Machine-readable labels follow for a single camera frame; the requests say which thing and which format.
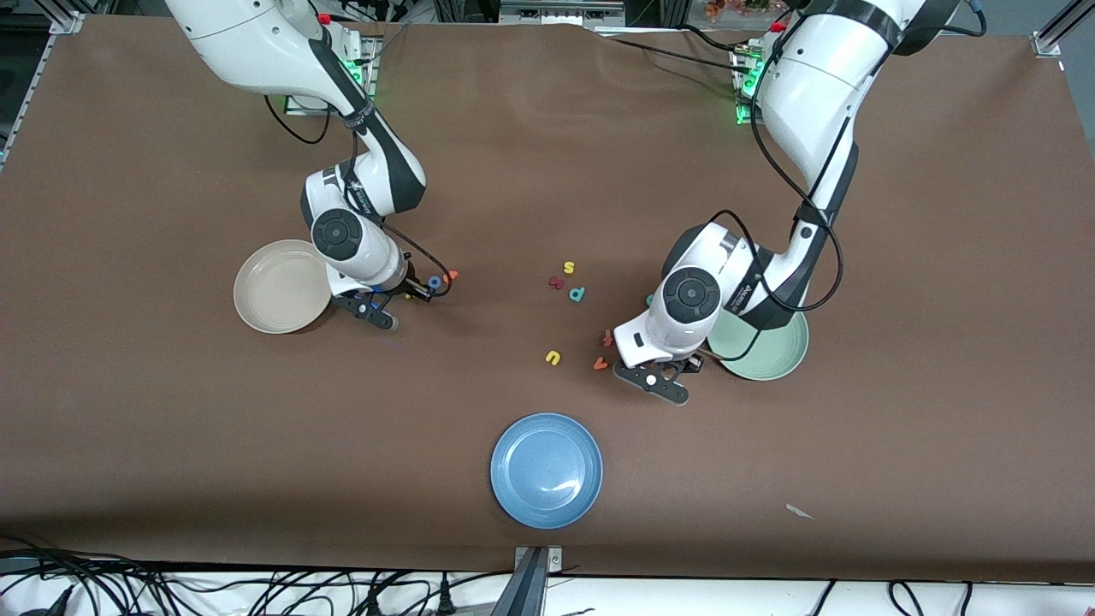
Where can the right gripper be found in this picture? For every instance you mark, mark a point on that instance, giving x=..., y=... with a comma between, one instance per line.
x=407, y=288

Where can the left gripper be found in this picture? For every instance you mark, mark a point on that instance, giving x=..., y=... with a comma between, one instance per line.
x=685, y=365

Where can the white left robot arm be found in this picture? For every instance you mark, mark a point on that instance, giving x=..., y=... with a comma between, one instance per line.
x=813, y=77

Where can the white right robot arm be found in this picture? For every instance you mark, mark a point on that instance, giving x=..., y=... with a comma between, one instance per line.
x=257, y=43

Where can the green plate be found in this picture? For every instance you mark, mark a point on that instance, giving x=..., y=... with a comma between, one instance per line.
x=783, y=355

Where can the beige brown plate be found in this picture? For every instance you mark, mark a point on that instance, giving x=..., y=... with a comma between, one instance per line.
x=274, y=291

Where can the brown table cover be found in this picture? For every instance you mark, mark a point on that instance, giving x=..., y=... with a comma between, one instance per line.
x=513, y=171

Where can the blue plate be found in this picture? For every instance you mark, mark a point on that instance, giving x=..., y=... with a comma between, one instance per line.
x=547, y=470

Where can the white paper scrap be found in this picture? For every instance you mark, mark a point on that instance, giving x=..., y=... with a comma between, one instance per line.
x=800, y=512

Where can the orange leaf decoration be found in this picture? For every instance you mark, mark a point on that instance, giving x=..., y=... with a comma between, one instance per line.
x=736, y=8

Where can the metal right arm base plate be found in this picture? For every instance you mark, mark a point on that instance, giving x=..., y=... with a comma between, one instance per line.
x=299, y=109

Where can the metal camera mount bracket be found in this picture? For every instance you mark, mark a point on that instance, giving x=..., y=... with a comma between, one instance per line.
x=530, y=582

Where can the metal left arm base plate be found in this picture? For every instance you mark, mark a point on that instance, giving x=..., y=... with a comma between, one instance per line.
x=742, y=94

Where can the grey metal frame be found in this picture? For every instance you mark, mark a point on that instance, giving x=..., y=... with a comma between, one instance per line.
x=556, y=13

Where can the aluminium frame profile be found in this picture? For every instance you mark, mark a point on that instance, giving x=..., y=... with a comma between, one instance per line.
x=67, y=19
x=1048, y=38

